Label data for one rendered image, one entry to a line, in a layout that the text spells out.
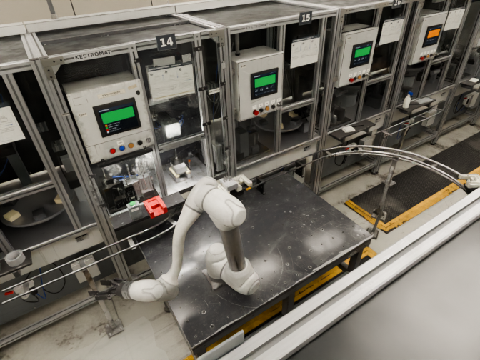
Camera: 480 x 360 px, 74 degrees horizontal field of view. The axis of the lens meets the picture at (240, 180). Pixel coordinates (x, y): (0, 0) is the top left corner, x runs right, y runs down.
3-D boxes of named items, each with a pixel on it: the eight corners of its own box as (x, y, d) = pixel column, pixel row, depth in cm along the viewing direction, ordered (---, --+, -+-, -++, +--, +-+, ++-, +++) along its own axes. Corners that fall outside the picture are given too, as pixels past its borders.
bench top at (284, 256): (192, 352, 178) (191, 348, 176) (133, 236, 251) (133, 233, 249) (372, 239, 240) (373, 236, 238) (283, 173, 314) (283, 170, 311)
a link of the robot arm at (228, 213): (239, 266, 209) (265, 286, 197) (221, 284, 201) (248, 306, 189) (220, 179, 158) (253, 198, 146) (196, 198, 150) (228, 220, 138)
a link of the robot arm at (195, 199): (178, 199, 160) (196, 211, 152) (196, 168, 161) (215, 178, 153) (193, 206, 171) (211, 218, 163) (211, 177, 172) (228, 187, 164)
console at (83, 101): (92, 166, 202) (66, 96, 174) (83, 147, 221) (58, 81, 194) (156, 146, 219) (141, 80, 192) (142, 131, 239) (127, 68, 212)
